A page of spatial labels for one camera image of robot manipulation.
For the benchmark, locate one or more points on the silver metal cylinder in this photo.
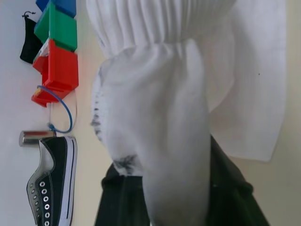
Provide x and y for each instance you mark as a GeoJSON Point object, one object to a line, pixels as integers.
{"type": "Point", "coordinates": [30, 139]}

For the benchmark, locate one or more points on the white red printed packet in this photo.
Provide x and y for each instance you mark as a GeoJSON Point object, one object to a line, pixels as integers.
{"type": "Point", "coordinates": [43, 50]}

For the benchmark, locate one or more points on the green plastic bin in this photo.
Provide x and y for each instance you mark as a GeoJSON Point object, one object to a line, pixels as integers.
{"type": "Point", "coordinates": [63, 30]}

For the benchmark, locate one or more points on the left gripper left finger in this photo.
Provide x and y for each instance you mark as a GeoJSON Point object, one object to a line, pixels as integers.
{"type": "Point", "coordinates": [120, 200]}

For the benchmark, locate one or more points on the white shorts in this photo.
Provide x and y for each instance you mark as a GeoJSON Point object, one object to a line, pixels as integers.
{"type": "Point", "coordinates": [164, 106]}

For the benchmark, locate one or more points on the black white canvas sneaker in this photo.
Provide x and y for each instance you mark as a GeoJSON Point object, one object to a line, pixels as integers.
{"type": "Point", "coordinates": [58, 160]}

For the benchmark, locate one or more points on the blue plastic bin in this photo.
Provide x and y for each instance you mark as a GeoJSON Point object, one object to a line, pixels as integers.
{"type": "Point", "coordinates": [65, 7]}

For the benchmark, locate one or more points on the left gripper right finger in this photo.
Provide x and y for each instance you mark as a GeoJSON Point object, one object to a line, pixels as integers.
{"type": "Point", "coordinates": [230, 200]}

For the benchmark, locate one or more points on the small red yellow box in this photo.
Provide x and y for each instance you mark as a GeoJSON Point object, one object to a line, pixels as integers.
{"type": "Point", "coordinates": [44, 97]}

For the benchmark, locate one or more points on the red plastic bin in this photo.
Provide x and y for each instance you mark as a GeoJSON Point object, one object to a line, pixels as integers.
{"type": "Point", "coordinates": [61, 68]}

